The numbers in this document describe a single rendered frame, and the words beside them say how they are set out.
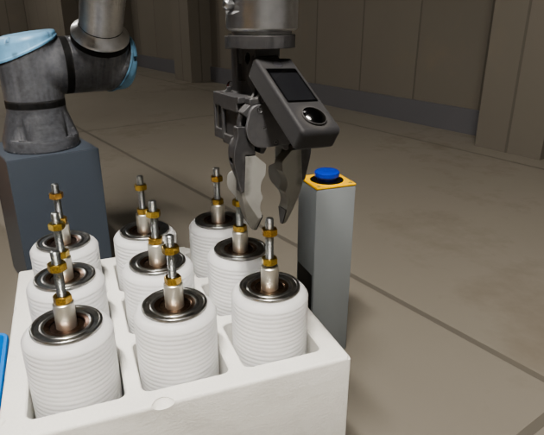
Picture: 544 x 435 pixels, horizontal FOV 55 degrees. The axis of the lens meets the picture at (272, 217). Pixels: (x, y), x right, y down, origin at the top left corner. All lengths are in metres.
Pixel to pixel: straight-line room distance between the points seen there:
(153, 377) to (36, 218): 0.61
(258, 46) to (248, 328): 0.32
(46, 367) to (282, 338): 0.26
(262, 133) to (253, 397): 0.30
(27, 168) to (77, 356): 0.62
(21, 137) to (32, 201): 0.13
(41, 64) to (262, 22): 0.68
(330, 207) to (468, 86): 2.00
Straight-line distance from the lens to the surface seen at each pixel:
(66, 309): 0.61
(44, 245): 0.83
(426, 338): 1.05
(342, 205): 0.85
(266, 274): 0.64
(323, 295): 0.90
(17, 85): 1.16
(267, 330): 0.63
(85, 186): 1.19
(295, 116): 0.50
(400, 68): 3.04
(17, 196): 1.16
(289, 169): 0.60
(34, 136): 1.16
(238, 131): 0.55
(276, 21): 0.55
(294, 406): 0.67
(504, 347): 1.07
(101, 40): 1.15
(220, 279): 0.74
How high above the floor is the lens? 0.57
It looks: 22 degrees down
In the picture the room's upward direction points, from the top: straight up
